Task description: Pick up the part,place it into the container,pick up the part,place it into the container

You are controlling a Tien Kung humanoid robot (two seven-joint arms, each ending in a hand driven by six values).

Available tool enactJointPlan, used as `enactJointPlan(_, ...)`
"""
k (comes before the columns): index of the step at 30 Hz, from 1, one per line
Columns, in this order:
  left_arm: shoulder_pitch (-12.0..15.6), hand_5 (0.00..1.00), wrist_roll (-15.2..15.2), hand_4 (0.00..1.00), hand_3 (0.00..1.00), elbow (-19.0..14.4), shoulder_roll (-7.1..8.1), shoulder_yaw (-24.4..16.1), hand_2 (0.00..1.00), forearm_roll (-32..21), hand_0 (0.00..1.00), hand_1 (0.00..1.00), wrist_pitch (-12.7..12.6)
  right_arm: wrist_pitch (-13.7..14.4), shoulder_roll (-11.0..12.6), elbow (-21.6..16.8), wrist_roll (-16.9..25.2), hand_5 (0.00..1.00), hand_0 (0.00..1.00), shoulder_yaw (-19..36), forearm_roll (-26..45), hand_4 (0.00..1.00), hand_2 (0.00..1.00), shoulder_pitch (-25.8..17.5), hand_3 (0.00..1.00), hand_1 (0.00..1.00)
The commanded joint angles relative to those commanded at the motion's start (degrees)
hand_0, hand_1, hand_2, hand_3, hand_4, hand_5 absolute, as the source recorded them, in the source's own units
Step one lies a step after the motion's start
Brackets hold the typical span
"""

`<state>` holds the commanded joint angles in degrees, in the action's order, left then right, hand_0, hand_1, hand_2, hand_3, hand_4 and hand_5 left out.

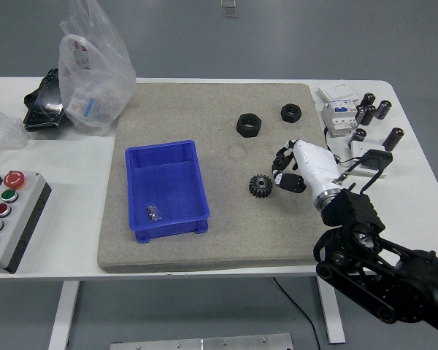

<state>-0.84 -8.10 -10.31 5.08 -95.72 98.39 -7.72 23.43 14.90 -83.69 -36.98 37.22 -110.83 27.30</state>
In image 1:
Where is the crumpled clear plastic wrap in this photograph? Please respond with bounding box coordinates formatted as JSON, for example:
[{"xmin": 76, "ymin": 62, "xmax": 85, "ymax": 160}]
[{"xmin": 0, "ymin": 111, "xmax": 29, "ymax": 160}]

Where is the grey-brown mat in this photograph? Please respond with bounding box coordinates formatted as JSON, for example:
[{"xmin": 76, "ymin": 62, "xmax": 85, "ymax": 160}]
[{"xmin": 96, "ymin": 82, "xmax": 350, "ymax": 273}]

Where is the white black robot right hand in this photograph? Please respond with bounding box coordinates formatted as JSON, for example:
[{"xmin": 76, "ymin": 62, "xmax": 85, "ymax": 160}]
[{"xmin": 270, "ymin": 139, "xmax": 343, "ymax": 198}]

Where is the black wrapped part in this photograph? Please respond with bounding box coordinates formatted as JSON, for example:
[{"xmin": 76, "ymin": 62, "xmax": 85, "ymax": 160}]
[{"xmin": 23, "ymin": 68, "xmax": 74, "ymax": 132}]

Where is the metal floor socket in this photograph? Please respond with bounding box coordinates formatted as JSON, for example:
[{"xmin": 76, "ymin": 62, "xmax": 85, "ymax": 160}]
[{"xmin": 220, "ymin": 0, "xmax": 240, "ymax": 20}]

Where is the white socket plate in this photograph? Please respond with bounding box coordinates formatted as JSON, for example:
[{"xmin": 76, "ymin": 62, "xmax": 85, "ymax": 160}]
[{"xmin": 350, "ymin": 141, "xmax": 388, "ymax": 179}]

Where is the black floor cable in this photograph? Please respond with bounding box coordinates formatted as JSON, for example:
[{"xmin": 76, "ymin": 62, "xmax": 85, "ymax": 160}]
[{"xmin": 272, "ymin": 277, "xmax": 322, "ymax": 350}]

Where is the white circuit breaker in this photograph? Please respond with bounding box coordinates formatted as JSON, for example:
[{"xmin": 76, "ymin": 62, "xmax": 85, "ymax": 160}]
[{"xmin": 320, "ymin": 100, "xmax": 359, "ymax": 139}]

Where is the large black hex nut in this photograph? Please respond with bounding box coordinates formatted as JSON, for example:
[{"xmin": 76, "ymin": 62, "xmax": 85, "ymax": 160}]
[{"xmin": 236, "ymin": 112, "xmax": 263, "ymax": 139}]

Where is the thin black adapter cord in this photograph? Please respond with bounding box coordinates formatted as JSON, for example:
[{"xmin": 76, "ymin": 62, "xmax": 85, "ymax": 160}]
[{"xmin": 323, "ymin": 127, "xmax": 362, "ymax": 165}]

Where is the black power adapter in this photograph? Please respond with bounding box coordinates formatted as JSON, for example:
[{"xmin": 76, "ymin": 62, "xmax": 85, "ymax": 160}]
[{"xmin": 361, "ymin": 150, "xmax": 393, "ymax": 169}]

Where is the red emergency stop button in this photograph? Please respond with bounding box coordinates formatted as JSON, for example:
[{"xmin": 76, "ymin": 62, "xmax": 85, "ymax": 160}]
[{"xmin": 3, "ymin": 170, "xmax": 26, "ymax": 190}]

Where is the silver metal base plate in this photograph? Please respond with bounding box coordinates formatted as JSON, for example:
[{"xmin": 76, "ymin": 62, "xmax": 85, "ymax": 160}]
[{"xmin": 109, "ymin": 332, "xmax": 293, "ymax": 350}]

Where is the grey push-button control box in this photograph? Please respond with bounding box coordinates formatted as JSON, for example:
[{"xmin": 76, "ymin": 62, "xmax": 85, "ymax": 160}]
[{"xmin": 0, "ymin": 169, "xmax": 53, "ymax": 274}]

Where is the white flat switch panel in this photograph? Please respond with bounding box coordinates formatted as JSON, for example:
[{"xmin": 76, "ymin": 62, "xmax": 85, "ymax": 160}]
[{"xmin": 317, "ymin": 82, "xmax": 359, "ymax": 105}]

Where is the small black hex nut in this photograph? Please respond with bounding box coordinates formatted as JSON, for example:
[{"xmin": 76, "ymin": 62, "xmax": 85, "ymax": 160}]
[{"xmin": 280, "ymin": 103, "xmax": 303, "ymax": 123}]

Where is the white table leg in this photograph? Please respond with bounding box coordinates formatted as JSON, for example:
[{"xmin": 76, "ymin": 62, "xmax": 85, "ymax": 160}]
[
  {"xmin": 315, "ymin": 276, "xmax": 347, "ymax": 344},
  {"xmin": 47, "ymin": 280, "xmax": 81, "ymax": 350}
]

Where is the large translucent plastic bag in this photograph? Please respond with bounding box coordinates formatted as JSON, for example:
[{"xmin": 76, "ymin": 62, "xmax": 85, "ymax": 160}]
[{"xmin": 57, "ymin": 0, "xmax": 137, "ymax": 138}]

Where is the blue plastic box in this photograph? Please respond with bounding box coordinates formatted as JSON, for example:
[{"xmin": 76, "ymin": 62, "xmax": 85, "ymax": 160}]
[{"xmin": 124, "ymin": 139, "xmax": 210, "ymax": 244}]

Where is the large grey metal gear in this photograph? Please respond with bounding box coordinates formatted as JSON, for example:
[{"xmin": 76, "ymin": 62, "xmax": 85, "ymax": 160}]
[{"xmin": 247, "ymin": 174, "xmax": 274, "ymax": 200}]

